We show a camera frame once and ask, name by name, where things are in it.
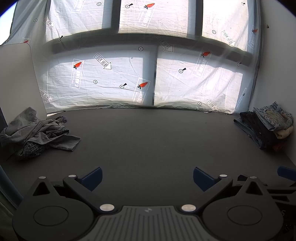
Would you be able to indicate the folded blue jeans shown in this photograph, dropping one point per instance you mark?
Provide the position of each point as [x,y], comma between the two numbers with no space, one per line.
[247,132]

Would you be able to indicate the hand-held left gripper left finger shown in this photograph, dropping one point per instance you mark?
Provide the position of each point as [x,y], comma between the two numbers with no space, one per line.
[92,179]

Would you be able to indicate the white board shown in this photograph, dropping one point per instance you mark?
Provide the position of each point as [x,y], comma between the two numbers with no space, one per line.
[18,81]

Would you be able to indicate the white printed sheet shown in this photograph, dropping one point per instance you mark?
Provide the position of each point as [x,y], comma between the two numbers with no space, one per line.
[104,76]

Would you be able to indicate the orange folded garment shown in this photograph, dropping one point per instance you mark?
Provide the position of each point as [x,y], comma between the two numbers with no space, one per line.
[278,144]

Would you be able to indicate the grey zip hoodie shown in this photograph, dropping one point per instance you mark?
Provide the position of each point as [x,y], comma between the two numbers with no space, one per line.
[27,129]

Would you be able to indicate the dark plaid shirt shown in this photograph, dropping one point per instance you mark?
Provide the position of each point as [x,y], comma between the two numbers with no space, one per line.
[27,151]

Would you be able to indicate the blue patterned folded garment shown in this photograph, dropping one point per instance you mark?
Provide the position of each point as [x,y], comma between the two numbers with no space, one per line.
[275,118]

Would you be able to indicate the tan folded garment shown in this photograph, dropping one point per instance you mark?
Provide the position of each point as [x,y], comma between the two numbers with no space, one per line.
[284,134]

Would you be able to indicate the black folded garment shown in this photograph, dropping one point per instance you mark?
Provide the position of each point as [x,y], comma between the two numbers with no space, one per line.
[256,125]

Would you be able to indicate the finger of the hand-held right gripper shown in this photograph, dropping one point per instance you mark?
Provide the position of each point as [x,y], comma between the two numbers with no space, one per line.
[286,172]

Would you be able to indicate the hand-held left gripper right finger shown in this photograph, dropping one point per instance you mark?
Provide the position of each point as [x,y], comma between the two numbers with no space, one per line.
[201,179]

